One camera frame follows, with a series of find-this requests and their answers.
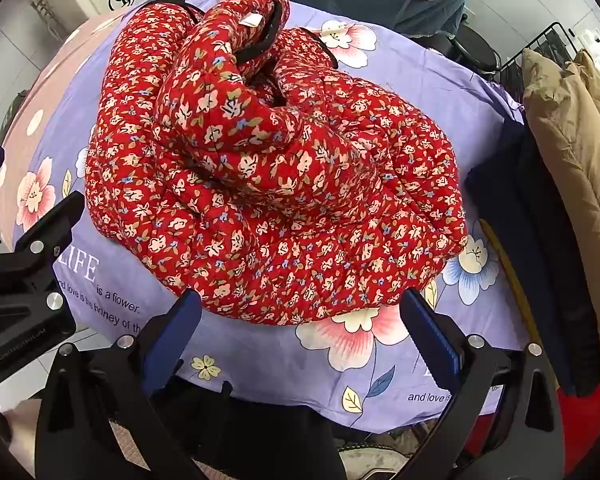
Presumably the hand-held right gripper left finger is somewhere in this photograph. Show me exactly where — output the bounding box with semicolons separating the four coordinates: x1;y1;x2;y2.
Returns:
35;287;236;480

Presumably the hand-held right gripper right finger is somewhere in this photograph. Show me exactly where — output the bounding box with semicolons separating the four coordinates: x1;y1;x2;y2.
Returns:
399;287;566;480

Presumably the red floral quilted jacket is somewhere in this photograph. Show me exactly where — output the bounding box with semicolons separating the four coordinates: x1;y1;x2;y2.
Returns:
84;0;470;328

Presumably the yellow strip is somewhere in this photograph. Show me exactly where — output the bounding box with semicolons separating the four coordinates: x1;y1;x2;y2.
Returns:
480;219;548;361

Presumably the dark navy garment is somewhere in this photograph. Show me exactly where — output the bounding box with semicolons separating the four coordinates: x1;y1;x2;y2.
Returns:
465;120;600;396

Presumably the red cloth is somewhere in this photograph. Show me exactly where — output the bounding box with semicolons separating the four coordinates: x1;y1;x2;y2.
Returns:
465;385;600;476

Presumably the purple floral bed sheet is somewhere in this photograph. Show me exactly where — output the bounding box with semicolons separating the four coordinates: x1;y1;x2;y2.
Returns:
0;0;531;433

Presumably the beige puffer jacket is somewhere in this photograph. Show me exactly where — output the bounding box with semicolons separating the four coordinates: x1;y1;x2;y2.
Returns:
521;47;600;396

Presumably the black round stool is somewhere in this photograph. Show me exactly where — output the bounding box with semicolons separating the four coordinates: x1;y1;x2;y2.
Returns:
450;25;503;78

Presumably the black metal rack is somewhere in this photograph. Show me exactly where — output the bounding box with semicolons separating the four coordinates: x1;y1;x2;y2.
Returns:
500;21;581;96

